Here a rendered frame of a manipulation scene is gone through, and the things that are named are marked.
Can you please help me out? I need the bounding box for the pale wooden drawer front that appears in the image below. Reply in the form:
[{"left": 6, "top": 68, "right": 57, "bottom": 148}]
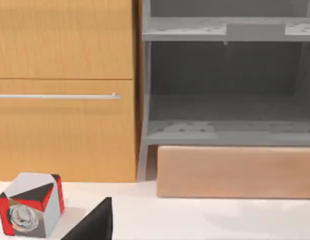
[{"left": 156, "top": 144, "right": 310, "bottom": 199}]

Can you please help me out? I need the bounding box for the red and grey can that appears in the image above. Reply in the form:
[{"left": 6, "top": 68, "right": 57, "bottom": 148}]
[{"left": 0, "top": 171, "right": 66, "bottom": 239}]

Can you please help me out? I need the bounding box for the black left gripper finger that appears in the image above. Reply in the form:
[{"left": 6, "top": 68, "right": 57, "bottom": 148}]
[{"left": 60, "top": 196, "right": 114, "bottom": 240}]

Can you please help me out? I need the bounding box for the wooden cupboard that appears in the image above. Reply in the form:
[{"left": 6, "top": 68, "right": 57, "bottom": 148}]
[{"left": 0, "top": 0, "right": 151, "bottom": 183}]

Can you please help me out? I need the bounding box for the wooden drawer front with handle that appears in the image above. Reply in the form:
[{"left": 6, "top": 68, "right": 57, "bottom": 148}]
[{"left": 0, "top": 78, "right": 137, "bottom": 183}]

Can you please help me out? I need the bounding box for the long metal handle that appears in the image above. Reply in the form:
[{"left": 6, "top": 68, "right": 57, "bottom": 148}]
[{"left": 0, "top": 92, "right": 122, "bottom": 101}]

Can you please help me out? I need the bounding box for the grey pierced drawer inside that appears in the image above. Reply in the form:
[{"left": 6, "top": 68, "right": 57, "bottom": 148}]
[{"left": 141, "top": 0, "right": 310, "bottom": 181}]

